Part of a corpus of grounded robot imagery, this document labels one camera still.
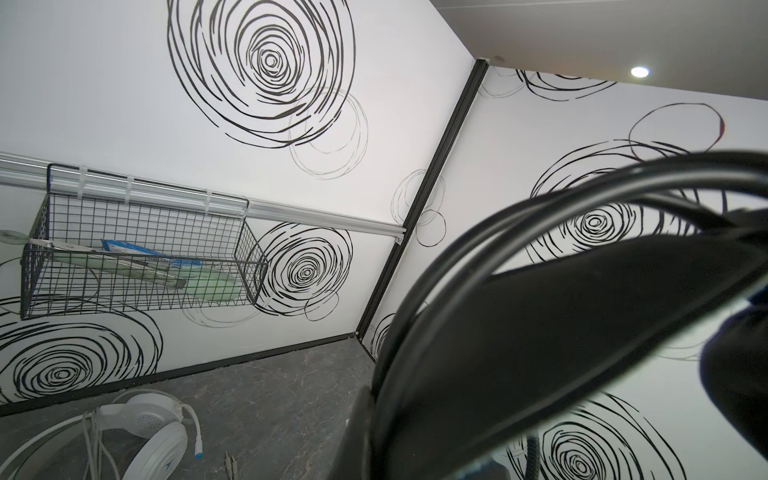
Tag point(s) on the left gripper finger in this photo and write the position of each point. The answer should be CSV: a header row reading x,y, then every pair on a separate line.
x,y
353,460

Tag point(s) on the black blue headphones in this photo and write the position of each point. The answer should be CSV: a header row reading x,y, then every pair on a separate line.
x,y
477,355

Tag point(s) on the aluminium wall rail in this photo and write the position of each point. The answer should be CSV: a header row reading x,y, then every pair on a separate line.
x,y
32,173

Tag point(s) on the black wire basket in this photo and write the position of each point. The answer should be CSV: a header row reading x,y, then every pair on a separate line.
x,y
93,247

